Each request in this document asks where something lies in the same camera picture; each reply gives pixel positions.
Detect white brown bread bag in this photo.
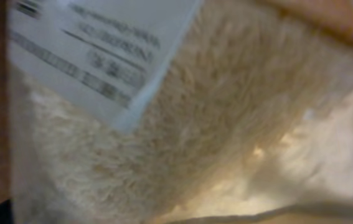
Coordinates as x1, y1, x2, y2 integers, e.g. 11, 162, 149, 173
7, 0, 353, 223

